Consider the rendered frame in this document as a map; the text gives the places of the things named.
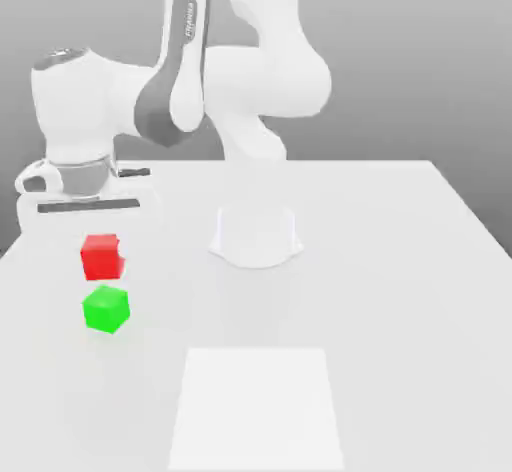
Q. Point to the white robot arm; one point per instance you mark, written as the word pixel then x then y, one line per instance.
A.
pixel 276 80

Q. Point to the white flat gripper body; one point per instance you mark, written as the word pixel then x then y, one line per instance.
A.
pixel 88 206

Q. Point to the small green cube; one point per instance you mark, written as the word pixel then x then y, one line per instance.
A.
pixel 104 310

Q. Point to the small red cube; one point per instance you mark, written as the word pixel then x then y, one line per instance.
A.
pixel 100 258

